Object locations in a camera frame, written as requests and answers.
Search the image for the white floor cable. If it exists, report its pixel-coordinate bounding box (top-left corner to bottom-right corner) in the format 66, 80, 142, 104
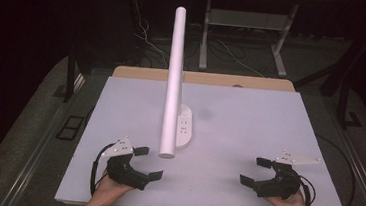
125, 0, 176, 70
213, 39, 268, 79

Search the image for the wooden table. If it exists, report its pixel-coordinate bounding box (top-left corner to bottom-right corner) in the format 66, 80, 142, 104
111, 64, 297, 94

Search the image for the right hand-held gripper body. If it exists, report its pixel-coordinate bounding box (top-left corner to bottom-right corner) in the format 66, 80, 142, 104
251, 148, 323, 204

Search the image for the white desk lamp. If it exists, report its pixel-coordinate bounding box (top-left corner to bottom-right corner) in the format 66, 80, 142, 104
157, 5, 204, 162

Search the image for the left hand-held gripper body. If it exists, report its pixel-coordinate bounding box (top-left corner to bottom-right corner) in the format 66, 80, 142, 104
97, 134, 154, 192

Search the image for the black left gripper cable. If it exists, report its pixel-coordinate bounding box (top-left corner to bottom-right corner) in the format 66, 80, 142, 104
88, 140, 116, 199

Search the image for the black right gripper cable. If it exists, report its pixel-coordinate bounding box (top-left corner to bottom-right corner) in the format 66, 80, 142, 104
295, 174, 318, 206

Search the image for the black floor frame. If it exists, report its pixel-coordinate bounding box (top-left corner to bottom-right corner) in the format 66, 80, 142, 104
54, 113, 86, 142

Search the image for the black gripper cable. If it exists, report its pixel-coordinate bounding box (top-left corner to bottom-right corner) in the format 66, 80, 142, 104
88, 140, 116, 199
295, 174, 318, 206

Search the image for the metal floor rail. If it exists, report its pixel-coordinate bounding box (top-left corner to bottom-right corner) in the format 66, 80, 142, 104
312, 94, 366, 206
0, 67, 87, 206

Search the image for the person's left hand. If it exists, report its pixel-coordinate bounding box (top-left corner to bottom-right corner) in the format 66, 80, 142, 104
91, 170, 137, 206

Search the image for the black floor cable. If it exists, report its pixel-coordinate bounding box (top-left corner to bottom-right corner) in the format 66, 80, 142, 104
309, 134, 361, 206

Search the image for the white table cover board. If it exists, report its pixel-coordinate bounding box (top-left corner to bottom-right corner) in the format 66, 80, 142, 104
54, 71, 360, 206

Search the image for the grey metal desk frame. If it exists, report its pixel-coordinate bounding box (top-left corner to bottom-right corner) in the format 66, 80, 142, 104
197, 0, 300, 79

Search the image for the black metal stand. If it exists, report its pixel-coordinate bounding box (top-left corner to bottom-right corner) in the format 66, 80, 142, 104
290, 2, 366, 132
63, 47, 79, 104

